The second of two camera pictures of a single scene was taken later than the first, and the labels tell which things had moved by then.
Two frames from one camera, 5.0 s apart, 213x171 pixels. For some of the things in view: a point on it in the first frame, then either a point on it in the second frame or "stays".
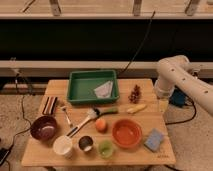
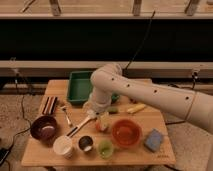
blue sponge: x=154 y=140 stays
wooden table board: x=130 y=132 stays
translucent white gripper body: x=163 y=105 -> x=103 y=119
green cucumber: x=111 y=110 stays
